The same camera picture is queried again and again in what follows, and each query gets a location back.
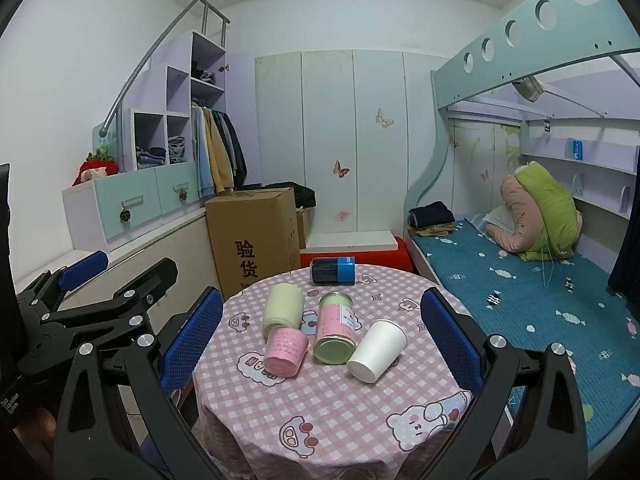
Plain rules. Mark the yellow hanging coat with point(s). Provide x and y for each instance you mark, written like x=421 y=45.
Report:
x=220 y=160

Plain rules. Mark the pink quilt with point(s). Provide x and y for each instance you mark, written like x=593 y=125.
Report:
x=515 y=230

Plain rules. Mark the dark clothes bundle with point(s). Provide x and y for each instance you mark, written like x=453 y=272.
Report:
x=202 y=76

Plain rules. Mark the white board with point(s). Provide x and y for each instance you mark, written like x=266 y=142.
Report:
x=350 y=240

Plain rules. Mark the large cardboard box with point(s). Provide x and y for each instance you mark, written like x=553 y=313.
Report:
x=250 y=230

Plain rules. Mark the small blue box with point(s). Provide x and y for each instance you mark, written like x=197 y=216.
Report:
x=577 y=150

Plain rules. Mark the light green bunk bed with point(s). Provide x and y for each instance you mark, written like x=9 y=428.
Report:
x=500 y=62

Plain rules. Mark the black and blue can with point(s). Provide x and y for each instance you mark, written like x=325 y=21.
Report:
x=325 y=271

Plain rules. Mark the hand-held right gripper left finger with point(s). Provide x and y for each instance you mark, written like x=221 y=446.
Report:
x=192 y=340

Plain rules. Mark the pink butterfly sticker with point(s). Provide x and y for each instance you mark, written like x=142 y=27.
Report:
x=341 y=169

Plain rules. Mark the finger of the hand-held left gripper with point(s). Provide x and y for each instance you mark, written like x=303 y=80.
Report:
x=145 y=282
x=82 y=266

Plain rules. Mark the dark hanging jacket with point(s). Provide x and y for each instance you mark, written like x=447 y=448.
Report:
x=236 y=152

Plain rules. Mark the white wardrobe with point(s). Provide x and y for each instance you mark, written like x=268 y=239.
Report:
x=380 y=170

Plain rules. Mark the white pillow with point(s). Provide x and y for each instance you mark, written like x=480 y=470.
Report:
x=495 y=221

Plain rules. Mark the red storage box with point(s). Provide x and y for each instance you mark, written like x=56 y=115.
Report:
x=370 y=260

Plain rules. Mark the black cloth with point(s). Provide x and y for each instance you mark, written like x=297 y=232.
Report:
x=302 y=195

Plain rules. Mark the white paper cup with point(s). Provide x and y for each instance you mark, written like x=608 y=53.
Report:
x=380 y=347

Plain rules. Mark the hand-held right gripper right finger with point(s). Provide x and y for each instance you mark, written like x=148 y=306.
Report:
x=450 y=340

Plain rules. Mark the white shelf divider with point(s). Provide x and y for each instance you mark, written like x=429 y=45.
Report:
x=625 y=200
x=578 y=185

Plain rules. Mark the folded grey clothes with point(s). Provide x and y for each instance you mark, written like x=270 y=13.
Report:
x=176 y=150

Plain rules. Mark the purple stair cabinet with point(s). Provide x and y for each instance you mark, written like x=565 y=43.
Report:
x=135 y=200

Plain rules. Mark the light blue hanging shirt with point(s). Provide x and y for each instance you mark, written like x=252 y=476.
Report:
x=202 y=160

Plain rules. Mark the pink and green can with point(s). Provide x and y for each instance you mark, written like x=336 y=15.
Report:
x=337 y=325

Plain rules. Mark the pink checked tablecloth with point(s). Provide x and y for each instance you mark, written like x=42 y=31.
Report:
x=325 y=410

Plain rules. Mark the dark curtain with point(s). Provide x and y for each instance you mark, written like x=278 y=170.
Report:
x=626 y=250

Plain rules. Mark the blue candy print mattress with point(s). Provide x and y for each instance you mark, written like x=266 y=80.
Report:
x=525 y=305

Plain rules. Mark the grey metal handrail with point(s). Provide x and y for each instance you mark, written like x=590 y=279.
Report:
x=145 y=60

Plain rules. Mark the folded dark clothes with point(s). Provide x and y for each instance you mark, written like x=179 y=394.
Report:
x=431 y=214

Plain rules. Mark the cream and pink can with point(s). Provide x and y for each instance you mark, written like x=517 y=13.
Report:
x=285 y=310

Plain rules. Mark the red strawberry plush toy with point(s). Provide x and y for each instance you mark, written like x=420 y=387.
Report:
x=97 y=167

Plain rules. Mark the person's left hand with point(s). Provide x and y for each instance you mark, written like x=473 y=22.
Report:
x=32 y=432

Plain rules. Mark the folded blue clothes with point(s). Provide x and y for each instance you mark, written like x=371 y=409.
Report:
x=150 y=158

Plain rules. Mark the green quilt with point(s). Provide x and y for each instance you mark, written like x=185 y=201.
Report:
x=550 y=210

